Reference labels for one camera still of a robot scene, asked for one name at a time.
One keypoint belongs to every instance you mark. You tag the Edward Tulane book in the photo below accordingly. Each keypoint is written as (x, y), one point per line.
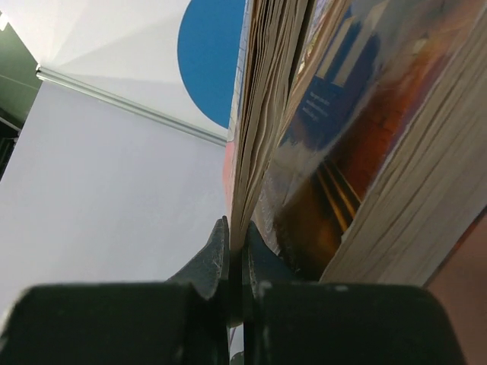
(383, 163)

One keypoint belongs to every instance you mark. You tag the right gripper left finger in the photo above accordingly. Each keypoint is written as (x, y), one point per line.
(207, 272)

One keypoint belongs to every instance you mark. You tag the pink red Shakespeare story book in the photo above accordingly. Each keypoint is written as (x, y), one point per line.
(271, 41)

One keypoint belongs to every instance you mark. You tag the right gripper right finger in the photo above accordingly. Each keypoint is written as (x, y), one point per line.
(263, 274)

